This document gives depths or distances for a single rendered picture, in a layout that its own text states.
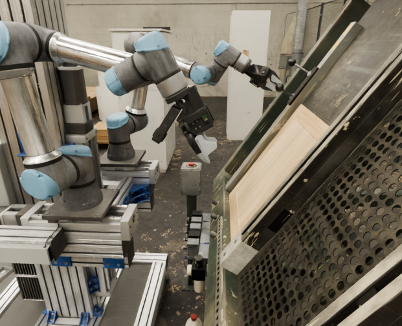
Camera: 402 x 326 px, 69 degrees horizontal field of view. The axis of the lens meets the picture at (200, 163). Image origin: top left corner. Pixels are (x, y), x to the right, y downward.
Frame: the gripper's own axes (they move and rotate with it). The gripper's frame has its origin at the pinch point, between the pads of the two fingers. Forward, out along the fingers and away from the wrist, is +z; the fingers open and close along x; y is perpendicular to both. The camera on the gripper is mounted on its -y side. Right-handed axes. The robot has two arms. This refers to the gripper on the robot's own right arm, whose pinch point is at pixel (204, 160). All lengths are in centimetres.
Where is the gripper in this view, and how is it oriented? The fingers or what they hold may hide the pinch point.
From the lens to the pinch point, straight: 82.9
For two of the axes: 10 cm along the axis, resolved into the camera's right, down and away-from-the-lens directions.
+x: 0.6, -3.8, 9.2
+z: 4.6, 8.3, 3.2
